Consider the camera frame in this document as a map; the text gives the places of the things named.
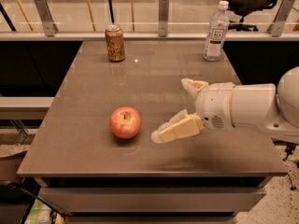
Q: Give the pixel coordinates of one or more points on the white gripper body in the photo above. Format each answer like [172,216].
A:
[214,106]

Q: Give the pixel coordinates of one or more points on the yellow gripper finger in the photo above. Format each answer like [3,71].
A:
[182,125]
[193,87]

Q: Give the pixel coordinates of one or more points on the red apple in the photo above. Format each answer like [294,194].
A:
[125,122]

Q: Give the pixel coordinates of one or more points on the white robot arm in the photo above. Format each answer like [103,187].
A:
[272,109]

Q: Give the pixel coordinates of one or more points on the orange soda can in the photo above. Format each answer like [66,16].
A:
[115,45]

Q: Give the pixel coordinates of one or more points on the clear plastic water bottle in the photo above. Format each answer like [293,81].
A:
[216,34]

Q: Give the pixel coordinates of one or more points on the black office chair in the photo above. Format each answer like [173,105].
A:
[243,8]

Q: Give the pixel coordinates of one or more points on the metal railing bracket middle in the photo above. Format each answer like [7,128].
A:
[163,16]

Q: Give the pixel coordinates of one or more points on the metal railing bracket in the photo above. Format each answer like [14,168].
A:
[163,16]
[276,28]
[49,26]

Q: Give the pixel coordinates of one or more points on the metal railing bracket right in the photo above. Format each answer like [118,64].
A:
[276,28]

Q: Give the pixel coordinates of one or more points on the metal railing bracket left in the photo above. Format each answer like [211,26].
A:
[49,26]

